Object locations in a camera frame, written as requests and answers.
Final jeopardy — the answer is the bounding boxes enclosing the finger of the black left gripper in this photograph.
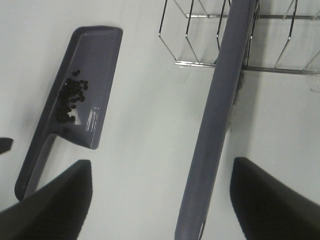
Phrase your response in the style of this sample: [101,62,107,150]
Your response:
[0,137,14,154]

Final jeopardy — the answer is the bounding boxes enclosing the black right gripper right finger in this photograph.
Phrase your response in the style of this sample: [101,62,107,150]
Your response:
[229,157,320,240]

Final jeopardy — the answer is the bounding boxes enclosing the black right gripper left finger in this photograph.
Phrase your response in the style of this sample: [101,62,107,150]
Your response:
[0,159,93,240]

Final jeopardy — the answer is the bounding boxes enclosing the purple plastic dustpan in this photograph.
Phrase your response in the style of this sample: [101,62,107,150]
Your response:
[14,25,123,201]

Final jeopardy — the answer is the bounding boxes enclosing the pile of coffee beans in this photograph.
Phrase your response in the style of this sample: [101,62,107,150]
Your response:
[53,69,89,134]

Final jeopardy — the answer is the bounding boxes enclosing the purple hand brush black bristles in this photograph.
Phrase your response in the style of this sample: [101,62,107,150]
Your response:
[174,0,258,240]

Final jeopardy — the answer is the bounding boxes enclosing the chrome wire rack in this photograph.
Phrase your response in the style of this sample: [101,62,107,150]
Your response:
[158,0,320,77]

